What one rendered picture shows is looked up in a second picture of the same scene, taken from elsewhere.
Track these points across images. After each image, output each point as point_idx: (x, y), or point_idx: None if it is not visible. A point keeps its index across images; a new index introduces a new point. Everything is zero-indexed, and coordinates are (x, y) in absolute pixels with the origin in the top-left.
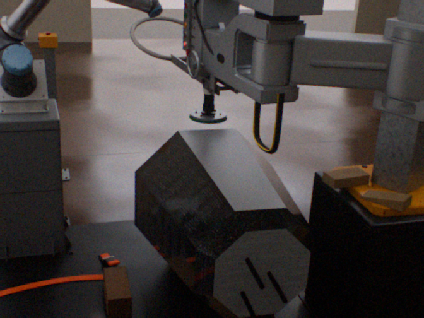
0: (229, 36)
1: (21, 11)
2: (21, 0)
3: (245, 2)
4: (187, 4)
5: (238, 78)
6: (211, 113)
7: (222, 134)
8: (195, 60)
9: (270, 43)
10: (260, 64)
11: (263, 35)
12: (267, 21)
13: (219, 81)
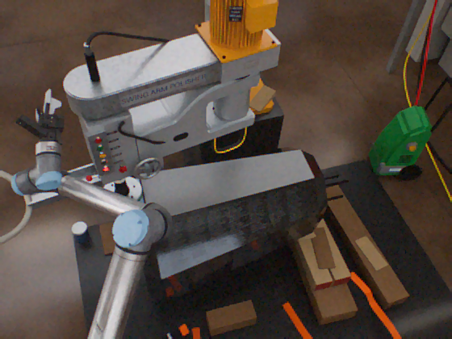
0: (194, 115)
1: (122, 333)
2: (108, 332)
3: (234, 76)
4: (100, 138)
5: (217, 130)
6: None
7: (158, 184)
8: (147, 164)
9: None
10: (246, 103)
11: (254, 84)
12: (256, 73)
13: None
